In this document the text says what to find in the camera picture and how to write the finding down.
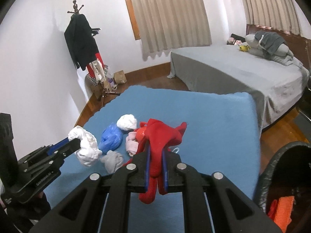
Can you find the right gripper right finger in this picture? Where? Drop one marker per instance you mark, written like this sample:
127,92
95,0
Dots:
164,171

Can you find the yellow plush toy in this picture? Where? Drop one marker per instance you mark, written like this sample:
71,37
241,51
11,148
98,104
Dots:
244,48

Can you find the checkered basket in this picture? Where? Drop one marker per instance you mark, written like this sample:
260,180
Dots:
97,73

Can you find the red plastic bag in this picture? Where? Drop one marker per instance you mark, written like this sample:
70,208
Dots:
140,131

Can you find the grey bed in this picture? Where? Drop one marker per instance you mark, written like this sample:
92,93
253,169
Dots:
224,69

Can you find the black trash bin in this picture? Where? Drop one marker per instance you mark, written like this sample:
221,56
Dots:
288,174

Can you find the brown paper bag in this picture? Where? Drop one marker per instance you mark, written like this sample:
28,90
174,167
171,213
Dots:
120,77

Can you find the pile of grey bedding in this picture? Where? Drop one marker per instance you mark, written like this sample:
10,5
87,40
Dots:
271,46

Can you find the white cloth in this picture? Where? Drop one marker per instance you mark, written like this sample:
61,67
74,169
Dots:
88,152

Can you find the wooden coat rack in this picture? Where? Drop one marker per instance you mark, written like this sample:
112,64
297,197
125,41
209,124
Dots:
104,89

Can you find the blue plastic bag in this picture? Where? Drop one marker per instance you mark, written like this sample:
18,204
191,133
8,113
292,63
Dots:
111,138

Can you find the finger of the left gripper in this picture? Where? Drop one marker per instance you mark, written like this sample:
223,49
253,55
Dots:
68,149
59,145

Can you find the white crumpled paper ball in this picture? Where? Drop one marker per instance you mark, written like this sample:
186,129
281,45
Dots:
127,122

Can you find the beige curtain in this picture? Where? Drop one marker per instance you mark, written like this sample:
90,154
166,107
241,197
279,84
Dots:
170,24
276,14

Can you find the wooden headboard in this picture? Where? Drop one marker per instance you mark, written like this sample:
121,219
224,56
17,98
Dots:
300,46

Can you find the left beige curtain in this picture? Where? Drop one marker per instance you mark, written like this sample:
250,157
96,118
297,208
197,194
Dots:
170,24

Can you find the pink sock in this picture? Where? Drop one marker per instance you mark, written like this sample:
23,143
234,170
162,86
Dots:
131,144

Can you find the grey sock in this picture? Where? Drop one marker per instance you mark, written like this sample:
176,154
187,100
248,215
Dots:
112,161

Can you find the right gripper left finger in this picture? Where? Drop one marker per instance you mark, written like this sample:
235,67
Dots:
147,168

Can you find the red cloth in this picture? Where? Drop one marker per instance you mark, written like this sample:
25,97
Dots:
160,136

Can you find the right beige curtain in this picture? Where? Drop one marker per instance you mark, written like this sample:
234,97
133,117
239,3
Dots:
276,14

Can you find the black jacket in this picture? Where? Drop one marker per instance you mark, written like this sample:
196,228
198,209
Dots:
80,41

